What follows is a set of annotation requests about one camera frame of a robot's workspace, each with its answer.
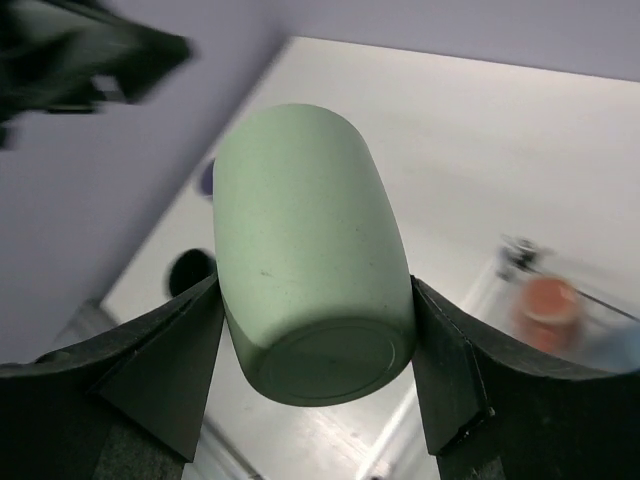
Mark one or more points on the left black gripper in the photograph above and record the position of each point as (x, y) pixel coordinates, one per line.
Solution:
(68, 57)

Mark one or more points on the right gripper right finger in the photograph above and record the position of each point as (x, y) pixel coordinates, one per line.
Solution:
(495, 408)

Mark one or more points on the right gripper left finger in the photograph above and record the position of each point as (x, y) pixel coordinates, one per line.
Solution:
(126, 404)

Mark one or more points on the orange ceramic mug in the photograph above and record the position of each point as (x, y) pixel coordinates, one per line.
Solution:
(547, 313)

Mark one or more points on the dark green mug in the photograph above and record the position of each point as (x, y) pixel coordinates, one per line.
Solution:
(188, 269)

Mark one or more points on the lilac plastic cup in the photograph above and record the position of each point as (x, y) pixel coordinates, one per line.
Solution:
(204, 184)

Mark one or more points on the green ceramic cup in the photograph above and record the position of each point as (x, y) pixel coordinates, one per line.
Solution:
(311, 264)

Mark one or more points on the white wire dish rack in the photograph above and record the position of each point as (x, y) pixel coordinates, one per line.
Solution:
(608, 337)

